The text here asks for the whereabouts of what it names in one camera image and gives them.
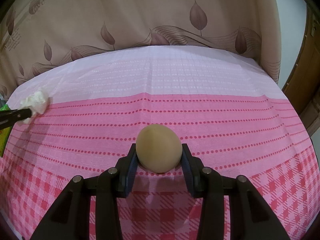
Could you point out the cream cloth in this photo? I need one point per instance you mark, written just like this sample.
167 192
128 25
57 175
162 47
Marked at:
37 103

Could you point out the beige leaf-print curtain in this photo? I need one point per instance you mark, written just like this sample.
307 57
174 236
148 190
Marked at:
39 35

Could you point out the pink checked tablecloth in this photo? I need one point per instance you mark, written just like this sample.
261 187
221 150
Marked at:
225 107

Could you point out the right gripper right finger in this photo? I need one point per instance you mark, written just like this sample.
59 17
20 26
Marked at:
250 215

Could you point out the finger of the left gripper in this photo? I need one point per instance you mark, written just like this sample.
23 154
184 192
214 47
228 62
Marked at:
9 117

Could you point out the tan egg-shaped sponge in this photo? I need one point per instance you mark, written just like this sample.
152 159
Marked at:
158 148

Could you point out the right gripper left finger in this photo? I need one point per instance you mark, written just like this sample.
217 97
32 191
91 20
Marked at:
68 216

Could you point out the green yellow storage box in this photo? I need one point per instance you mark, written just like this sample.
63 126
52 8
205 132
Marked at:
4 135

